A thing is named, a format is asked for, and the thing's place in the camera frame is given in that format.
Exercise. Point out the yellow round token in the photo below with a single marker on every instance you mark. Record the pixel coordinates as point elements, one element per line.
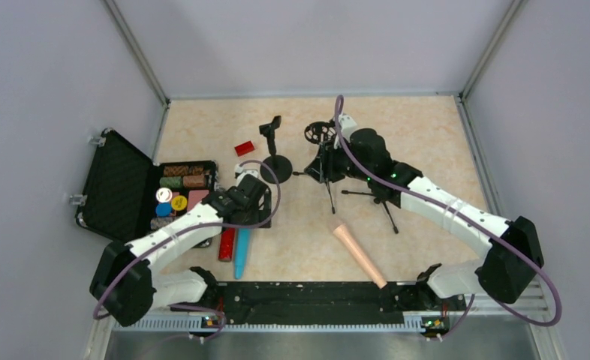
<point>179,203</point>

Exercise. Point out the red toy brick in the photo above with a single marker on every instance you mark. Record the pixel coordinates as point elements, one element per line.
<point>244,148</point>

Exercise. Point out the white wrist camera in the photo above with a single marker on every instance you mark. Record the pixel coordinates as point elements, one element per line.
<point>345,127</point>
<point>241,172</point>

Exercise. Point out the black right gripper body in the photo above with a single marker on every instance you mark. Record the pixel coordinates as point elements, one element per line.
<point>326,162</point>

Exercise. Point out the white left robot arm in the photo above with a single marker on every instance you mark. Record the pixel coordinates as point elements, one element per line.
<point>128,281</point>

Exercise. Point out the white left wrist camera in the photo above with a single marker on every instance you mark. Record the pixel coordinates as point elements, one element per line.
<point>241,172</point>

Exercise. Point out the black tripod clip mic stand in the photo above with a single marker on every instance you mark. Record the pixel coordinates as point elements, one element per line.
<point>374,201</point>

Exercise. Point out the blue round token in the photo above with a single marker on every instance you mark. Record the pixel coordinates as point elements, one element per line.
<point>163,209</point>

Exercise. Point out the pink microphone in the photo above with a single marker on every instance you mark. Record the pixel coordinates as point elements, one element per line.
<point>344,235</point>

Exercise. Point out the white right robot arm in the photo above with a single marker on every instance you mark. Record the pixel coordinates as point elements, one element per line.
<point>497,271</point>

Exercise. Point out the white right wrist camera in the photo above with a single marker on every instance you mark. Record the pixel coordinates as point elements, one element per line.
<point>345,127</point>

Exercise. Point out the white round token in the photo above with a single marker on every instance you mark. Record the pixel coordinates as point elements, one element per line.
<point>164,195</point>

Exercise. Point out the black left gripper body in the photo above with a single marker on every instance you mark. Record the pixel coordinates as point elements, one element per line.
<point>257,214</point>

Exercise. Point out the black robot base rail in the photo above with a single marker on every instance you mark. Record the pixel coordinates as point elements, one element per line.
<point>321,303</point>

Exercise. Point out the blue microphone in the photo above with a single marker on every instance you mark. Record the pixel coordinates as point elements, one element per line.
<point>242,243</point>

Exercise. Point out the open black carrying case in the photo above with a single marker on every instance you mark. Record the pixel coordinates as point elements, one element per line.
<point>118,199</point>

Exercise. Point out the black round base clamp stand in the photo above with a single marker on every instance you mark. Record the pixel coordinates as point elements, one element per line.
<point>277,168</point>

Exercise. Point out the black shock mount tripod stand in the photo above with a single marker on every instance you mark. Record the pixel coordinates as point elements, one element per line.
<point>323,134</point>

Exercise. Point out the red glitter microphone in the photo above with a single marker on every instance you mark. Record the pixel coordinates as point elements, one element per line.
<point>227,245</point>

